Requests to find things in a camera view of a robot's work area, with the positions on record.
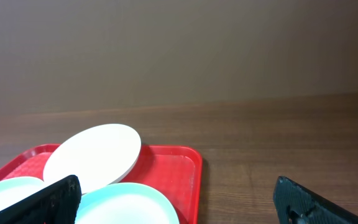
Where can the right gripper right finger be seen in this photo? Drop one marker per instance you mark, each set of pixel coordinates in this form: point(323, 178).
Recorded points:
point(295, 204)

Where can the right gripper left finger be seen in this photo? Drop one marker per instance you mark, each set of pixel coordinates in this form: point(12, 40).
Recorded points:
point(56, 204)

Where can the light blue plate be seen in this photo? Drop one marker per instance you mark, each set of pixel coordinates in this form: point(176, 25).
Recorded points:
point(129, 203)
point(18, 188)

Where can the red plastic tray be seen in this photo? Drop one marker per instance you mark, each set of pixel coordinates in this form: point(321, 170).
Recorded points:
point(175, 171)

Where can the white round plate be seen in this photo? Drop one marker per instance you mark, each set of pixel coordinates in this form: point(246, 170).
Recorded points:
point(98, 156)

